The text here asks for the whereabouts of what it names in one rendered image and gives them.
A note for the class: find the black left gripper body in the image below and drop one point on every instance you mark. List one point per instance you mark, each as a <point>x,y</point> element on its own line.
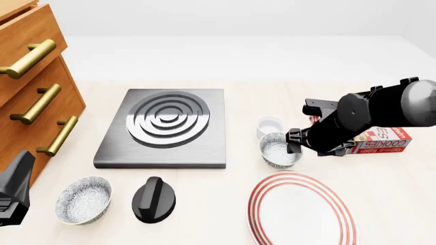
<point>12,211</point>

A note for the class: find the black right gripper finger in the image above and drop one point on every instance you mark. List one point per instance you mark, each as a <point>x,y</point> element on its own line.
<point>293,148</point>

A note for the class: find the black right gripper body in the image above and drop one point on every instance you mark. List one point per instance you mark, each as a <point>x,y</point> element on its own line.
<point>295,135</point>

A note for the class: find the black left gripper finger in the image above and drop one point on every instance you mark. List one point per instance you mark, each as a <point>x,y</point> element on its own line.
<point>18,176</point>

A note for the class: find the patterned black white bowl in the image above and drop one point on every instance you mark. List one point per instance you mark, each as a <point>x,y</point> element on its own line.
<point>276,157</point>
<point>83,201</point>

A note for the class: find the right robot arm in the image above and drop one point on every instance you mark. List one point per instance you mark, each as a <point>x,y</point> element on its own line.
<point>371,109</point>

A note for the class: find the small white ramekin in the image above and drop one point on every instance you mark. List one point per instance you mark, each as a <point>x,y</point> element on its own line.
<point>269,126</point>

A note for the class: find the white plate with red rings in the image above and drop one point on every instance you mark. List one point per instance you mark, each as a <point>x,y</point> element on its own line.
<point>299,211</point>

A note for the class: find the flat black stove plate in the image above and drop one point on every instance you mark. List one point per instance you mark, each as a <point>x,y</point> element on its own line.
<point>116,148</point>

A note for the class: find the wooden drawer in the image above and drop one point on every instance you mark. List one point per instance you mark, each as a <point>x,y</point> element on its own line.
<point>20,143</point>
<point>54,76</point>

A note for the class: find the red white cookies box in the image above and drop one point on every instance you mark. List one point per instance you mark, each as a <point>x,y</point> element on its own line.
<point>385,144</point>

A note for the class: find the round black stove knob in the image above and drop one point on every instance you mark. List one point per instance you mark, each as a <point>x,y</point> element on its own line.
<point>153,201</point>

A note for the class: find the wooden drawer pulled out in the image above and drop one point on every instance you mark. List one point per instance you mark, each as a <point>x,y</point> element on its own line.
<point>20,33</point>

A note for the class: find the wooden cabinet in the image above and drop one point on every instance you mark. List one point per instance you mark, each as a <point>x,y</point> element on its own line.
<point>10,11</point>

